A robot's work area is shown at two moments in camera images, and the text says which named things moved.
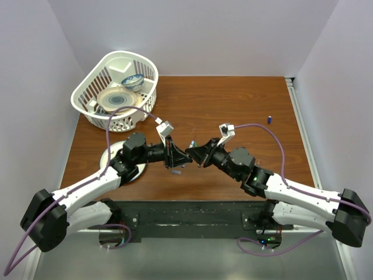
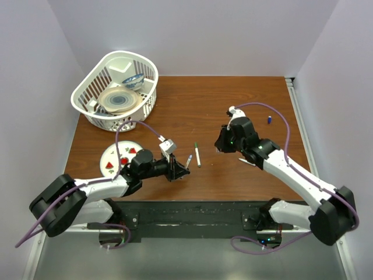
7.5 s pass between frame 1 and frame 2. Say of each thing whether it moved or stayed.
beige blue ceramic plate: stayed
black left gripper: moved
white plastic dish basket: stayed
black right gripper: moved
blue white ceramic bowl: stayed
